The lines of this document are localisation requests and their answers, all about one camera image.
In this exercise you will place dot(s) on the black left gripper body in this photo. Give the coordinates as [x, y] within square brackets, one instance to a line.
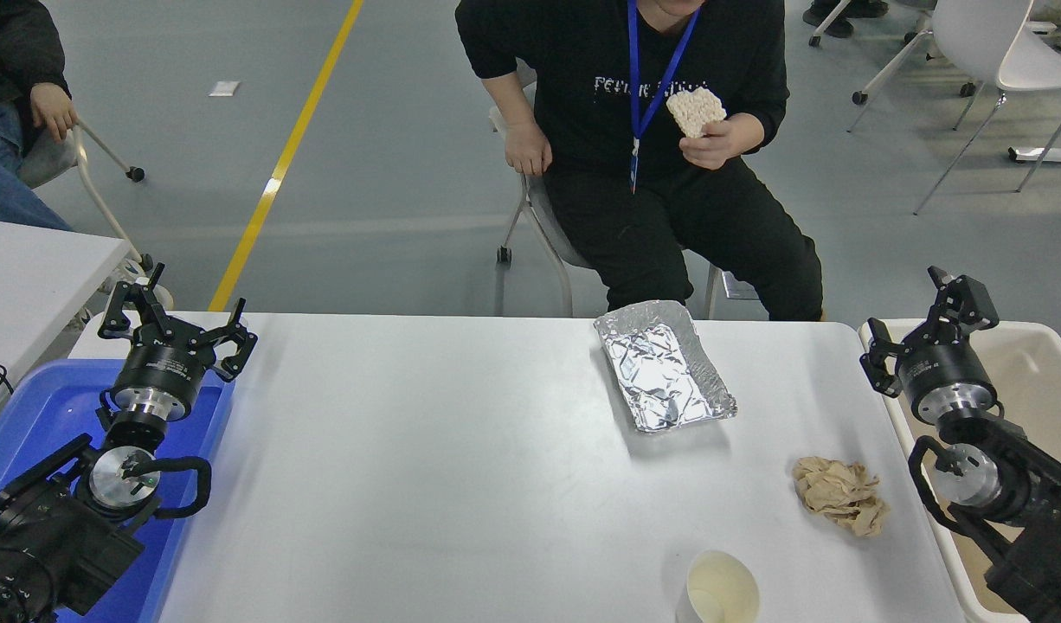
[160, 368]

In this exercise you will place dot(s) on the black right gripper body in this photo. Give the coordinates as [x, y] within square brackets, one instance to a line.
[946, 368]

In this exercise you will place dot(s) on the tan paper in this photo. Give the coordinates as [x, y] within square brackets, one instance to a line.
[842, 495]

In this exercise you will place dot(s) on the crinkled foil tray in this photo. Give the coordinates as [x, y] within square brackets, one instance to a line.
[660, 372]

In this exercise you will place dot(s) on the white paper cup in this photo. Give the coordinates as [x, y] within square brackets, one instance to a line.
[721, 593]

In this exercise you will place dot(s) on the person's right forearm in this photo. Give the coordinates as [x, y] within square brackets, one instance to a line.
[509, 102]

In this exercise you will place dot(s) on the person's hand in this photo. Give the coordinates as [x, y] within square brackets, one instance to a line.
[54, 108]

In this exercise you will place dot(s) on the person's left hand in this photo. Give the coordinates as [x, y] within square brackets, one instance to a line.
[725, 143]

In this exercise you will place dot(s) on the person's right hand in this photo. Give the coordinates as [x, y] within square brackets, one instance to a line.
[529, 149]

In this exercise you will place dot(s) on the large pale plastic bin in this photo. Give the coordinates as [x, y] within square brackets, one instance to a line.
[1041, 372]

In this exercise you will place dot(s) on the white side table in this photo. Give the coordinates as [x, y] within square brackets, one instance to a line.
[28, 277]

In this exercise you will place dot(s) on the blue plastic tray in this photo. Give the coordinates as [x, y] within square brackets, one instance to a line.
[37, 407]

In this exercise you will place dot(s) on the silver floor plate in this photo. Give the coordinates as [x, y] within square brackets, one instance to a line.
[742, 287]

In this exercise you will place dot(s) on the white flat floor base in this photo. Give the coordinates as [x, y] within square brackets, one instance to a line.
[1050, 155]

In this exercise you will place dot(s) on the white chair with casters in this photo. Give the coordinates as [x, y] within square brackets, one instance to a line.
[50, 160]
[858, 97]

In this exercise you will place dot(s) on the white chair thin metal legs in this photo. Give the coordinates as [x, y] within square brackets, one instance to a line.
[980, 35]

